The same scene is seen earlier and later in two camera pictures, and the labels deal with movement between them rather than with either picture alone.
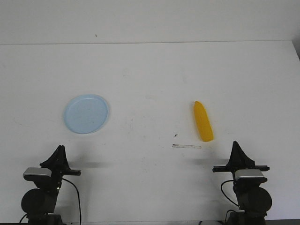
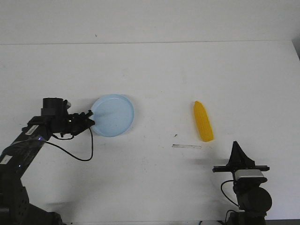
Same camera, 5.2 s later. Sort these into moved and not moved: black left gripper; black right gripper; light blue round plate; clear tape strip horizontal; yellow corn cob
Moved: black left gripper; light blue round plate
Not moved: clear tape strip horizontal; black right gripper; yellow corn cob
